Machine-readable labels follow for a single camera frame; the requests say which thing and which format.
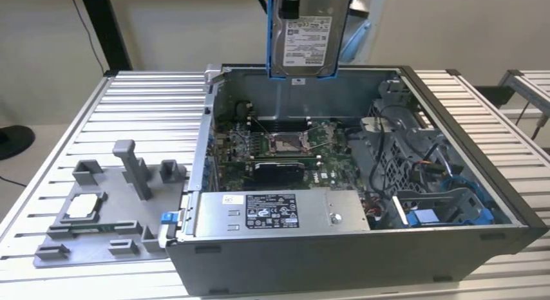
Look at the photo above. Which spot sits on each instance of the CPU socket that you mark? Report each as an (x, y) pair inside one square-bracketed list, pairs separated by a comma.
[(287, 144)]

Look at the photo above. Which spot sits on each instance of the white case label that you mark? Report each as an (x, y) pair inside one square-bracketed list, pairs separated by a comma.
[(298, 82)]

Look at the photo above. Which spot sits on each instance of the grey disk bay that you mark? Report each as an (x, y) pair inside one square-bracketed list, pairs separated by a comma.
[(451, 197)]

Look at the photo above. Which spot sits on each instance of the blue carrier in bay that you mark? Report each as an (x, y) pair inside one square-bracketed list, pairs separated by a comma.
[(423, 216)]

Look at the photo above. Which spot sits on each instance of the black RAM slot bank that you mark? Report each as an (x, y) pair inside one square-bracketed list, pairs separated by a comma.
[(279, 122)]

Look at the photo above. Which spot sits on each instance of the green motherboard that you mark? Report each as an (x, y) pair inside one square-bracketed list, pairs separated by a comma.
[(335, 171)]

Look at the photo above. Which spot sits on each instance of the grey parts rack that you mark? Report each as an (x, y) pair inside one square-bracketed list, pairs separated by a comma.
[(124, 216)]

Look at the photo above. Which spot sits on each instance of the open black PC case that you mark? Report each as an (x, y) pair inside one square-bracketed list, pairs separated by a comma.
[(326, 264)]

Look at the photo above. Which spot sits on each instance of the silver CPU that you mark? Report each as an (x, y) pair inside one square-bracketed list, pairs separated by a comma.
[(82, 206)]

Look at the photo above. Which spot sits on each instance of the metal slat side table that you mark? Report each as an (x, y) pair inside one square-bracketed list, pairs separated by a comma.
[(530, 84)]

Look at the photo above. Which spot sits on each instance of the grey metal drive cage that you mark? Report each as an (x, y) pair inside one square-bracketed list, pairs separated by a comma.
[(403, 145)]

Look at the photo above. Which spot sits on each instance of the blue case latch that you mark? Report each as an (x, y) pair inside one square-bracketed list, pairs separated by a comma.
[(167, 218)]

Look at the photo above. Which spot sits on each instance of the black upright post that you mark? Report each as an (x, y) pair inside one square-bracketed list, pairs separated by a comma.
[(107, 29)]

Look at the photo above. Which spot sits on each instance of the silver power supply unit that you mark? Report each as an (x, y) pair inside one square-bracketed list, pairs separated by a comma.
[(215, 216)]

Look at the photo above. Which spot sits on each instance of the hard disk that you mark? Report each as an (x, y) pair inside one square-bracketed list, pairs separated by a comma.
[(307, 45)]

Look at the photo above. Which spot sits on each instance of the black round stand base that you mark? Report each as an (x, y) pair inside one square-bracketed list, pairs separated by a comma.
[(15, 142)]

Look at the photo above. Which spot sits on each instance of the thin metal locking lever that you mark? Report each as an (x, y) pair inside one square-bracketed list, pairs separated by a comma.
[(261, 125)]

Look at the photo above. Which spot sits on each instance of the black graphics card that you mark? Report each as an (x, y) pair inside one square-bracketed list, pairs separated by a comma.
[(279, 174)]

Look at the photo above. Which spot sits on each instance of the green RAM stick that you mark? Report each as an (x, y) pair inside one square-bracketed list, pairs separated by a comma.
[(104, 228)]

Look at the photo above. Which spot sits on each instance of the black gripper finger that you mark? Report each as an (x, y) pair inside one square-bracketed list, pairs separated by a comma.
[(290, 8)]

